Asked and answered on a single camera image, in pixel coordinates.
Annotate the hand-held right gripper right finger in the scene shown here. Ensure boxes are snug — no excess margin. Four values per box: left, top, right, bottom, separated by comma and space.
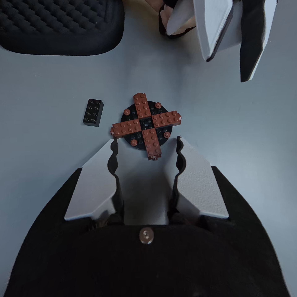
168, 136, 230, 224

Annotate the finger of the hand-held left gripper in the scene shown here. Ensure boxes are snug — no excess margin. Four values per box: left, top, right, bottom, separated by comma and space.
240, 0, 278, 83
193, 0, 243, 62

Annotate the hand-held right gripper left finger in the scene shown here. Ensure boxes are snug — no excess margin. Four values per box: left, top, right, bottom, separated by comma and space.
64, 138, 124, 221

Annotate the brown and black brick assembly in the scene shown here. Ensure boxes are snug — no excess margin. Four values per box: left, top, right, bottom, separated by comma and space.
110, 93, 182, 161

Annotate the grey desk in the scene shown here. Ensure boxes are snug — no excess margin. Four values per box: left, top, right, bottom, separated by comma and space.
0, 0, 297, 297

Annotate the person's left hand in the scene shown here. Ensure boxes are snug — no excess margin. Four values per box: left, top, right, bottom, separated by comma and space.
122, 0, 196, 34

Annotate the black toy brick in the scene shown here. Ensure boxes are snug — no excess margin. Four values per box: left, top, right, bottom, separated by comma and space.
83, 99, 104, 127

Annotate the black textured cushion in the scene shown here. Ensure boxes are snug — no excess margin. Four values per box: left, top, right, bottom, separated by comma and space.
0, 0, 125, 56

